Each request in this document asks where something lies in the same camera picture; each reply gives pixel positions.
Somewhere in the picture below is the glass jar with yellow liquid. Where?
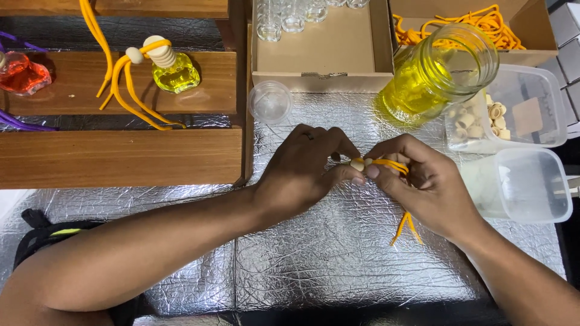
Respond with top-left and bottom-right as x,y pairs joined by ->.
377,23 -> 500,127

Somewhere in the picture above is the small clear plastic cup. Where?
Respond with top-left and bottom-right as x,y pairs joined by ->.
247,80 -> 294,126

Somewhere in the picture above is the orange cord with ends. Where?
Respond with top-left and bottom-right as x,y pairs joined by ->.
351,157 -> 425,248

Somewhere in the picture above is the heap of wooden caps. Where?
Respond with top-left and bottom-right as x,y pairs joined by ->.
448,93 -> 512,142

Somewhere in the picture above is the stack of white boxes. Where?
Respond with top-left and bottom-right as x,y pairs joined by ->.
538,0 -> 580,139

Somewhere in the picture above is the hanging orange cord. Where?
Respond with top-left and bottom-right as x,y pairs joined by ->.
79,0 -> 114,98

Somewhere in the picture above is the wooden bead on bottle cord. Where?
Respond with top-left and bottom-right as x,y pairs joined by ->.
125,46 -> 145,65

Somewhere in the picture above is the clear plastic tub with caps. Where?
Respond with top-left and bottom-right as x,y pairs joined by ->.
444,64 -> 568,154

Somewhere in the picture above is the person's left hand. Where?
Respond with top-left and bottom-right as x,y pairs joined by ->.
253,124 -> 366,221

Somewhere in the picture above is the brown cardboard piece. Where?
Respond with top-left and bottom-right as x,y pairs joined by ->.
511,96 -> 544,137

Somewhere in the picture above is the orange cord on perfume bottle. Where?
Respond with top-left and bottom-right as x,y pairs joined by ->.
98,39 -> 187,131

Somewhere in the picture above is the person's right hand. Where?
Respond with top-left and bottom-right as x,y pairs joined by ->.
362,133 -> 488,248

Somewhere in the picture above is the heap of orange cords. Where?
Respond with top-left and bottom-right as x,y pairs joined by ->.
392,4 -> 527,51

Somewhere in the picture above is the black bag with yellow stripe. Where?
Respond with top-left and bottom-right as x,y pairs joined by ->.
13,208 -> 139,326

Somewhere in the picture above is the empty clear plastic tub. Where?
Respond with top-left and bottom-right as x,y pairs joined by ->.
459,147 -> 574,225

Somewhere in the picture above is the cardboard box with cords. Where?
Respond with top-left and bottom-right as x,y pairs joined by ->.
389,0 -> 559,68

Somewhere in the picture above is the stepped wooden display shelf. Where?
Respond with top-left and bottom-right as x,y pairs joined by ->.
0,0 -> 255,190

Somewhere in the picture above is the cardboard box with bottles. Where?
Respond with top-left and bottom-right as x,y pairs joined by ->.
250,0 -> 396,94

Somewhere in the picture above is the red perfume bottle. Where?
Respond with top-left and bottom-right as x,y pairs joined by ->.
0,50 -> 53,96

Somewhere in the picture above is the purple cord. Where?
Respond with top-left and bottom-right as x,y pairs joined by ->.
0,109 -> 60,132
0,30 -> 49,53

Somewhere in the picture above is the yellow perfume bottle wooden cap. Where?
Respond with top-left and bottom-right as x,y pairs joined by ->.
142,35 -> 201,95

